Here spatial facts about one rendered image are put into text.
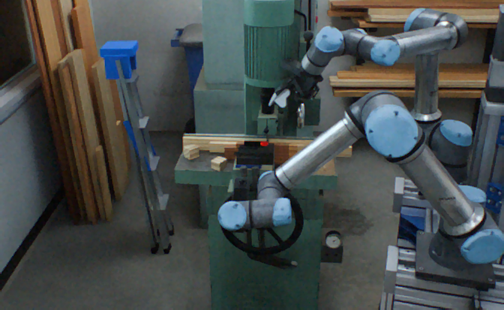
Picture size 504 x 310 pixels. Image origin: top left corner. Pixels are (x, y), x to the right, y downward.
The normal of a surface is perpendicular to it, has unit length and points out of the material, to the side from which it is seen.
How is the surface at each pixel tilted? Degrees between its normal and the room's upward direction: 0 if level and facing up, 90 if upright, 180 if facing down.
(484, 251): 96
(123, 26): 90
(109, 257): 0
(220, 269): 90
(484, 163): 90
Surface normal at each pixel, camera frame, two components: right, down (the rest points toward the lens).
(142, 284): 0.00, -0.91
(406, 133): -0.12, 0.32
